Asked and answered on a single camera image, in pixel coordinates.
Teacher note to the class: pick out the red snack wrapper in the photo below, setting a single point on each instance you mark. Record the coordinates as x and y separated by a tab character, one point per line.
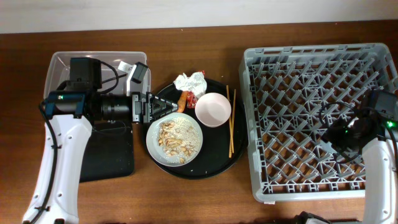
191	100

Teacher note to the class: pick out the black rectangular bin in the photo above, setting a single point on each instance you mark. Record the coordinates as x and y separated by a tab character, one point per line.
109	152

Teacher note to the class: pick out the orange carrot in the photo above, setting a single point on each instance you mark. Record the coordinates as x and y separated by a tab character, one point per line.
182	101

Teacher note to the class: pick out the pink plastic bowl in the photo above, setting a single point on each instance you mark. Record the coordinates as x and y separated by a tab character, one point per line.
213	109

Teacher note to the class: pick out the crumpled white paper napkin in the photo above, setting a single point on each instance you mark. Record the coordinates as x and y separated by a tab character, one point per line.
181	82

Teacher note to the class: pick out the grey plate with food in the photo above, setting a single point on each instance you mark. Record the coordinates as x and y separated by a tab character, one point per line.
174	140

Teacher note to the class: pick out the round black serving tray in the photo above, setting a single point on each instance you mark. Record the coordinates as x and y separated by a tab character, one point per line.
213	158

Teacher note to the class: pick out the grey plastic dishwasher rack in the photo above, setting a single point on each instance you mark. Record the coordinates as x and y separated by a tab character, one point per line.
290	94

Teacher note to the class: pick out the wooden chopstick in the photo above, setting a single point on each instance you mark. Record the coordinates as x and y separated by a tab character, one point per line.
232	122
230	128

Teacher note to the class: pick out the clear plastic storage box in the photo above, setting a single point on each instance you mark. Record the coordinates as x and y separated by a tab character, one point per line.
59	69

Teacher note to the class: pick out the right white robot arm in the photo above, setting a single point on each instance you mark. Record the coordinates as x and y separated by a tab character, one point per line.
372	133

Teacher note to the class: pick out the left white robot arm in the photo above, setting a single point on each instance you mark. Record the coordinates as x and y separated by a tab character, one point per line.
69	113

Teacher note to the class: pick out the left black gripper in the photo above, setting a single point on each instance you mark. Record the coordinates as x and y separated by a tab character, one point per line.
138	115

